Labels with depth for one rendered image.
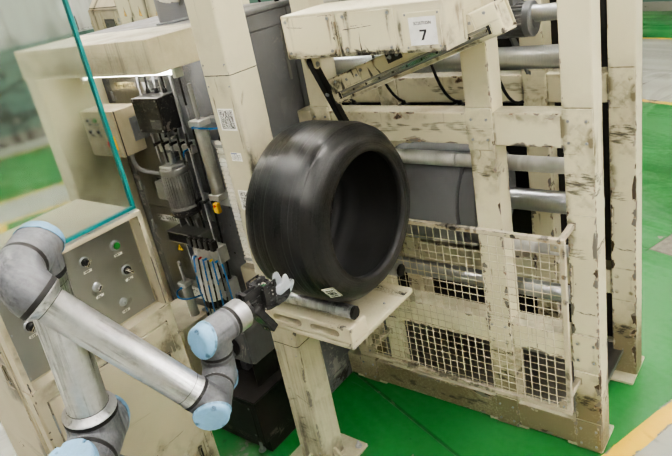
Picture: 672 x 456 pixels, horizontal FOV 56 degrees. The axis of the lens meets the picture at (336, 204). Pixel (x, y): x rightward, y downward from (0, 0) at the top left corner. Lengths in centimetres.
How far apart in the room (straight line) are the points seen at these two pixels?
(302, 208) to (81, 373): 73
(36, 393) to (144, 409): 42
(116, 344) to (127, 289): 76
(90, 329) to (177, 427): 107
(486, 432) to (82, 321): 184
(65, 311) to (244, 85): 92
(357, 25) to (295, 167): 49
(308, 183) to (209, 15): 61
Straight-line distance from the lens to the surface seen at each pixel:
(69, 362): 182
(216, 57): 207
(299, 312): 217
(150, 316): 236
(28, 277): 156
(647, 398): 308
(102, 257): 226
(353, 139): 191
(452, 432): 290
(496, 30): 195
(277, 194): 185
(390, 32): 195
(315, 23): 211
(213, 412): 167
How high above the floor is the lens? 198
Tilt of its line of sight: 22 degrees down
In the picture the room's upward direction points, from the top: 11 degrees counter-clockwise
